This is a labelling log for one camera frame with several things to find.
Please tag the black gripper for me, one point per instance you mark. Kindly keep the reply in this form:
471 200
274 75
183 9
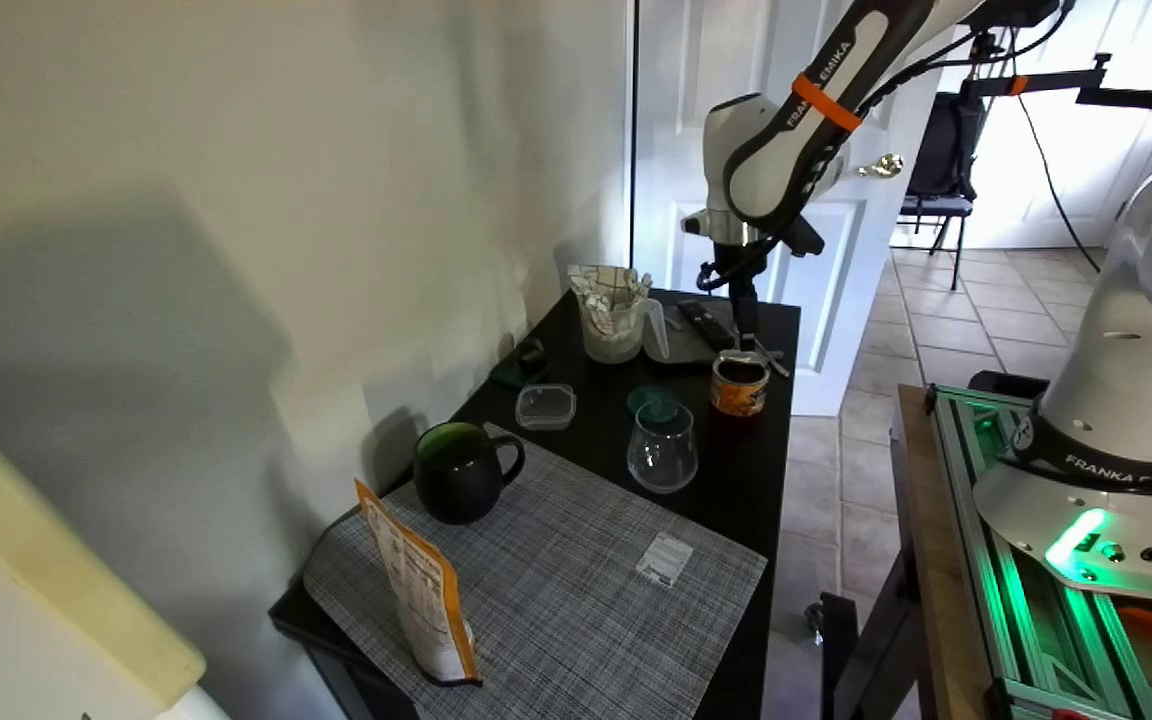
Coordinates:
741 274

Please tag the yellow can of nuts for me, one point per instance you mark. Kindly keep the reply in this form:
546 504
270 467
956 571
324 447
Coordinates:
741 386

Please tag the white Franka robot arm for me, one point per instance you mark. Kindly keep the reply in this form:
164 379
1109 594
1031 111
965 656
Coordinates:
790 145

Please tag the clear square lunch container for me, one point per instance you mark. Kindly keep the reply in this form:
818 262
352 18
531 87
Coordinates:
546 410

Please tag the silver fork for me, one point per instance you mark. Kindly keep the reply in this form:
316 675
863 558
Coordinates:
776 360

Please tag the grey quilted pot holder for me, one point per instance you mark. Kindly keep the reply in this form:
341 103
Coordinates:
683 349

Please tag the green round lid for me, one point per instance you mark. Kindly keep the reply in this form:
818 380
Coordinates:
644 397

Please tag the clear jar with crumpled bag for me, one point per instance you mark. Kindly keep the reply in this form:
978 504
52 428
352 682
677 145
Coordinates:
608 314

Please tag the black table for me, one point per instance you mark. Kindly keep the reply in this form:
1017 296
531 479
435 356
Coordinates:
739 467

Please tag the clear glass carafe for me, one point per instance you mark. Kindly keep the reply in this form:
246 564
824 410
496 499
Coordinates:
660 458

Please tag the dark folding chair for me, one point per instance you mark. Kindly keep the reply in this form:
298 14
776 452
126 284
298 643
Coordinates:
944 155

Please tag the wooden robot stand cart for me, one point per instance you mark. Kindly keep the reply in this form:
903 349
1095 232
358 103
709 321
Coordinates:
922 585

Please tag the grey woven placemat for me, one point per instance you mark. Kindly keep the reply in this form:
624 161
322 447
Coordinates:
562 585

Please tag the dark green mug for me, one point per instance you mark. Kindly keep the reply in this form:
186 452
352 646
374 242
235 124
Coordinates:
457 475

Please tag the orange snack pouch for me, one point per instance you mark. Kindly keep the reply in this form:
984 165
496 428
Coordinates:
423 594

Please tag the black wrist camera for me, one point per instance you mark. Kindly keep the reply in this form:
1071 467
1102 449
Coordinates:
799 237

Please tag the black camera boom stand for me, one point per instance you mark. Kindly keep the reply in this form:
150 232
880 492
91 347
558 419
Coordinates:
1071 80

